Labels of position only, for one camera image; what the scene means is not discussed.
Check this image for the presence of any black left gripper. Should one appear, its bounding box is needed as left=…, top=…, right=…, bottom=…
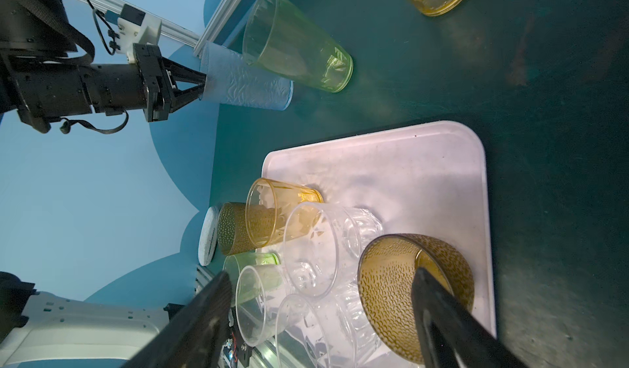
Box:
left=9, top=44, right=206, bottom=132

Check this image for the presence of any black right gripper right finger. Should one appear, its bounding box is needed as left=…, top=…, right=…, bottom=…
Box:
left=411, top=267, right=525, bottom=367

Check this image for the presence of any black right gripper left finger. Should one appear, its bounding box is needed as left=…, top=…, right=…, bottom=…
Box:
left=124, top=271, right=233, bottom=367

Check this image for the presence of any tall blue plastic glass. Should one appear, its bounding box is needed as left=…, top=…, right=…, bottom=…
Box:
left=200, top=42, right=293, bottom=111

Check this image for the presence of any clear faceted glass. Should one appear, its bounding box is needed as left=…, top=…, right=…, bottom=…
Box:
left=235, top=264, right=294, bottom=347
left=275, top=284, right=382, bottom=367
left=283, top=202, right=383, bottom=299

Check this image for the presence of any tall yellow-green glass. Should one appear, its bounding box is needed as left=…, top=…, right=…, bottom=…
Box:
left=223, top=252, right=280, bottom=291

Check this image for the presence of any amber dimpled glass front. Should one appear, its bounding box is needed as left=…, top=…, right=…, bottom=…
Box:
left=357, top=234, right=474, bottom=365

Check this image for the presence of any dark amber dimpled glass back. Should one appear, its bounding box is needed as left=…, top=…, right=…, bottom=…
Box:
left=217, top=203, right=256, bottom=256

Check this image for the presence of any tall green plastic glass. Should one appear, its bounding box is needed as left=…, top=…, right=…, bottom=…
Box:
left=242, top=0, right=354, bottom=93

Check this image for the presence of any short yellow glass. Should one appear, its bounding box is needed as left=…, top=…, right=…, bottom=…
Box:
left=245, top=178, right=324, bottom=248

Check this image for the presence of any pink plastic tray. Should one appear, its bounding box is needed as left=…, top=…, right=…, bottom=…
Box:
left=262, top=122, right=496, bottom=333

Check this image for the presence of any white round disc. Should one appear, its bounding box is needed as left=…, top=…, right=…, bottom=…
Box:
left=198, top=206, right=219, bottom=266

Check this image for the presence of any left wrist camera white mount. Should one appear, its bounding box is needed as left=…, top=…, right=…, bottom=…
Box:
left=105, top=4, right=162, bottom=64

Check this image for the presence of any aluminium frame back rail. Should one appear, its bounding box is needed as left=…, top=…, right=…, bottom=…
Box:
left=24, top=0, right=202, bottom=49

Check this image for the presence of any aluminium frame left post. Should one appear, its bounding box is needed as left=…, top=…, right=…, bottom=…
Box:
left=193, top=0, right=242, bottom=57

